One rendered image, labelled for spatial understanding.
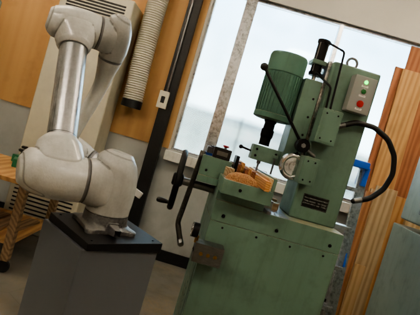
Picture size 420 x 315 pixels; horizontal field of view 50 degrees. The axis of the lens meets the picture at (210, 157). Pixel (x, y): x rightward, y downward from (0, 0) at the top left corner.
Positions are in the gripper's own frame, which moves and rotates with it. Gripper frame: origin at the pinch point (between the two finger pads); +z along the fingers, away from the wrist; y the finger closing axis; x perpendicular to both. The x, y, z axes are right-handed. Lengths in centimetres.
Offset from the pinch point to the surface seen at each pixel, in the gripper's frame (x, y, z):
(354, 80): -98, -16, 47
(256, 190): -35, -30, 39
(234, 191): -29, -30, 32
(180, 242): 3.2, -16.3, 28.7
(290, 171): -50, -13, 49
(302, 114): -74, -6, 40
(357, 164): -82, 60, 97
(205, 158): -32.1, -6.8, 16.6
